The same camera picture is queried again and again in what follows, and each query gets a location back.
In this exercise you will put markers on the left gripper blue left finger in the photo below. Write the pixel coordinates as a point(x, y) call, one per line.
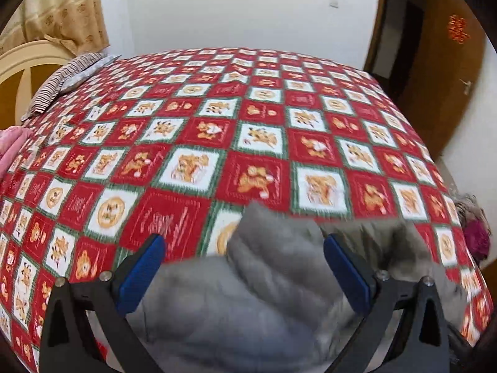
point(136, 272)

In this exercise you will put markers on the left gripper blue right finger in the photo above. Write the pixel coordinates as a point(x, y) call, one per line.
point(352, 272)

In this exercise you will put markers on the grey puffer jacket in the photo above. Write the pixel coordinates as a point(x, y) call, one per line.
point(271, 303)

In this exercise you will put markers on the pile of clothes on floor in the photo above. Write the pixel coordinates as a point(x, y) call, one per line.
point(476, 229)

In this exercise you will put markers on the red patchwork bear quilt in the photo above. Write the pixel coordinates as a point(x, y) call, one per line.
point(179, 142)

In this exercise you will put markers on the pink cloth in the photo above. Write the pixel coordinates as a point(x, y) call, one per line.
point(11, 141)

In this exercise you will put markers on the striped pillow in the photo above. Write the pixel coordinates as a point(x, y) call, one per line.
point(65, 79)

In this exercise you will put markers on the brown wooden door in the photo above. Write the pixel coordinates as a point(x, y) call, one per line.
point(433, 100)

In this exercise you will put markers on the cream wooden headboard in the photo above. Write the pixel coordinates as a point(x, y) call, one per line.
point(23, 69)

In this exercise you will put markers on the red door decoration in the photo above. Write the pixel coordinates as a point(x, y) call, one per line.
point(456, 29)

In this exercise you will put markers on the beige patterned curtain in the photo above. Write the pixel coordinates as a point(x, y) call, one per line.
point(76, 25)

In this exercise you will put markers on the silver door handle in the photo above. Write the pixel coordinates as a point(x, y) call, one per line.
point(467, 86)

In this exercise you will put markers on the white wall switch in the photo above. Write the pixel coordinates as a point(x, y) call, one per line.
point(333, 4)

